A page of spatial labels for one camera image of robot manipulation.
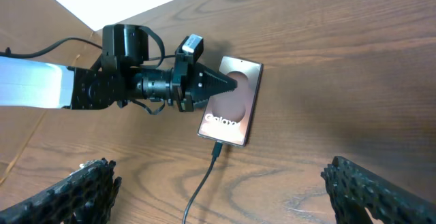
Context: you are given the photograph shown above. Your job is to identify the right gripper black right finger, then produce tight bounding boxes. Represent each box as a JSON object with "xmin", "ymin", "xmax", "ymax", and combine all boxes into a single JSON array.
[{"xmin": 321, "ymin": 156, "xmax": 435, "ymax": 224}]

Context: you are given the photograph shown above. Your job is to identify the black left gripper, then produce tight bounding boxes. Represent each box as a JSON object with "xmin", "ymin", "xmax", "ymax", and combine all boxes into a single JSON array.
[{"xmin": 136, "ymin": 43, "xmax": 237, "ymax": 112}]

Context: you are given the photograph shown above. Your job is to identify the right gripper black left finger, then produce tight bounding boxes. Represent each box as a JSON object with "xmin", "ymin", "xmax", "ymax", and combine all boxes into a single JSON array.
[{"xmin": 1, "ymin": 158, "xmax": 122, "ymax": 224}]

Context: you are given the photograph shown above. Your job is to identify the Samsung Galaxy smartphone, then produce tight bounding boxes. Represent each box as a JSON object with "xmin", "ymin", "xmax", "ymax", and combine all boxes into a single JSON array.
[{"xmin": 198, "ymin": 57, "xmax": 264, "ymax": 147}]

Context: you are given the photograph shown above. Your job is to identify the black charger cable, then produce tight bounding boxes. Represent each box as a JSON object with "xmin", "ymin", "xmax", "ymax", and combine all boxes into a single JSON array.
[{"xmin": 181, "ymin": 141, "xmax": 224, "ymax": 224}]

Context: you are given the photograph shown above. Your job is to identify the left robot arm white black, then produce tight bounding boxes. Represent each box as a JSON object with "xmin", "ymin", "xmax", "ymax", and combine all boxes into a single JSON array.
[{"xmin": 1, "ymin": 24, "xmax": 237, "ymax": 115}]

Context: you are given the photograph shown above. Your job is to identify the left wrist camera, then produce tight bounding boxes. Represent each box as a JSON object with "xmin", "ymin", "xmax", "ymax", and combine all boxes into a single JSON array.
[{"xmin": 182, "ymin": 34, "xmax": 204, "ymax": 62}]

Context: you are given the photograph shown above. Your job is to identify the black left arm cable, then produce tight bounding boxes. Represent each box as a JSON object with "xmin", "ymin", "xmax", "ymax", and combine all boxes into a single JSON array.
[{"xmin": 0, "ymin": 37, "xmax": 103, "ymax": 59}]

